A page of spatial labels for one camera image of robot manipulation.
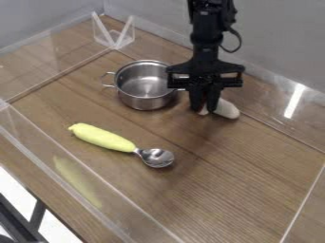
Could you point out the small stainless steel pot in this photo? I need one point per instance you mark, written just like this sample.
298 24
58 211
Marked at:
140 84

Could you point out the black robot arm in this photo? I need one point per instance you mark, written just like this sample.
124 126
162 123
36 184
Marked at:
211 18

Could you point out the orange and white toy mushroom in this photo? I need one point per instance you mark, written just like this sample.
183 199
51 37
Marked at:
225 110

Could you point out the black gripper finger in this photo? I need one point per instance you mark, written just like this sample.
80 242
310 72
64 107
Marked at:
197 97
213 96

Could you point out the black metal table frame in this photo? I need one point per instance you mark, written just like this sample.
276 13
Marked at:
16 229

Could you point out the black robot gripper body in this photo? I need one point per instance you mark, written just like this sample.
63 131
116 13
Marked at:
203 69

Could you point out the clear acrylic enclosure wall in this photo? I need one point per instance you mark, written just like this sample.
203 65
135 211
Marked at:
79 194

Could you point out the spoon with yellow handle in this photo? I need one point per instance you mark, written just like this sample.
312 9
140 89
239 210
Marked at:
155 157

